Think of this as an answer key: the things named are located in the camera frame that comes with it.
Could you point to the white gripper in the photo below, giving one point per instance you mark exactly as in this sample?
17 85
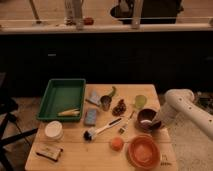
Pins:
156 123

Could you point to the dark brown bowl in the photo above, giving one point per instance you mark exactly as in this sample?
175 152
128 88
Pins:
144 120

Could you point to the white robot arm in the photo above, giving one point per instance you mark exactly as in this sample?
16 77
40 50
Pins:
180 101

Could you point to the green plastic tray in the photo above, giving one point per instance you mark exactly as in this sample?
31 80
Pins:
62 95

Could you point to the light green plastic cup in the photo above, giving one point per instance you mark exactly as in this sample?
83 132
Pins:
140 101

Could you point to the orange plastic bowl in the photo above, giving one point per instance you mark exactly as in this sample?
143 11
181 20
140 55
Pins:
143 152

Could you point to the dark grape bunch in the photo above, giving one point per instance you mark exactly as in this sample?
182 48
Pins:
119 109

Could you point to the small paint brush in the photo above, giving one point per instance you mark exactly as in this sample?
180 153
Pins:
125 125

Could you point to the small orange fruit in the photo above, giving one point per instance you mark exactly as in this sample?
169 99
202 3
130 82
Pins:
117 143

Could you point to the green chili pepper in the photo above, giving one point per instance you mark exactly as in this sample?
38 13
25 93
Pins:
113 92

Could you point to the small metal cup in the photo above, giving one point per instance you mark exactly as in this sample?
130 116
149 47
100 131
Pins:
105 102

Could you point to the grey blue cloth block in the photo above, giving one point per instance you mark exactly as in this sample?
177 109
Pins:
94 98

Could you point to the blue sponge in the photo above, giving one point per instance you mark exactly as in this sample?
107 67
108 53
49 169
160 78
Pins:
90 117

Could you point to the yellow corn cob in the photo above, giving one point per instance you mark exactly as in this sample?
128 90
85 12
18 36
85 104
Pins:
71 112

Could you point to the white lidded jar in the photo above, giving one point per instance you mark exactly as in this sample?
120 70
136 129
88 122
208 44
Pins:
54 130

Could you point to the red object on shelf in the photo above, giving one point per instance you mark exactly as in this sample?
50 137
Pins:
88 21

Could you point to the white handled dish brush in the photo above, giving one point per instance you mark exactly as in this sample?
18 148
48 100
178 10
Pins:
90 134

